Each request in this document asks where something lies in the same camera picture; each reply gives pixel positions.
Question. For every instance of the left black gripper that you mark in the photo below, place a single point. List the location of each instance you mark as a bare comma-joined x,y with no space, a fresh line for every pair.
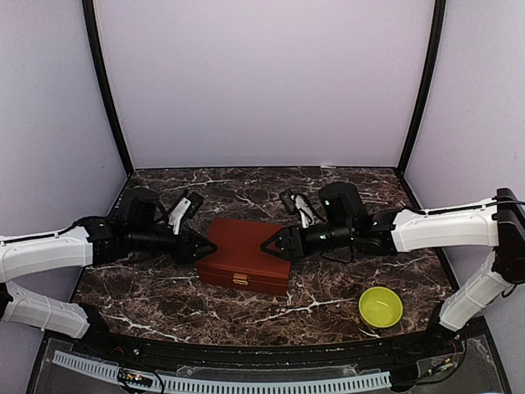
186,244

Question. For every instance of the red jewelry box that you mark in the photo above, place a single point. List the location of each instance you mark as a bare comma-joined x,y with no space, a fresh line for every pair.
239,262

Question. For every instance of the lime green bowl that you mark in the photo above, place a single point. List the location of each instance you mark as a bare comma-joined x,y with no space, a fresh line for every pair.
380,307

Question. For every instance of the left black frame post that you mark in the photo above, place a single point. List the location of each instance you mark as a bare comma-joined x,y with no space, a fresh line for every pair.
105,90

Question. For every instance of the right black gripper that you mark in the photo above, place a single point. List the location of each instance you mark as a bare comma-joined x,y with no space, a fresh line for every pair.
286,235

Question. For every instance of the white slotted cable duct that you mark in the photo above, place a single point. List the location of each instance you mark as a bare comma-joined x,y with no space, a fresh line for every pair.
208,380

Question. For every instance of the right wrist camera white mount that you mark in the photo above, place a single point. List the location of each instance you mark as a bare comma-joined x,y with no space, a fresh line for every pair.
299,205

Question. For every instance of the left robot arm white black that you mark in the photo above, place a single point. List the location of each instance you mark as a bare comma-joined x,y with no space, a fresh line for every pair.
138,223

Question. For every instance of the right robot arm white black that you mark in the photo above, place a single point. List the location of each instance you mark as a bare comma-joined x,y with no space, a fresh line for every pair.
496,222

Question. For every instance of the black frame post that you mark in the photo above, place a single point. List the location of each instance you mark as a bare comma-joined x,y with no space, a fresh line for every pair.
429,65
105,90

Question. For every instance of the right black frame post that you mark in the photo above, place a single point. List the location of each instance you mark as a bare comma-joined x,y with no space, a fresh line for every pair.
429,65

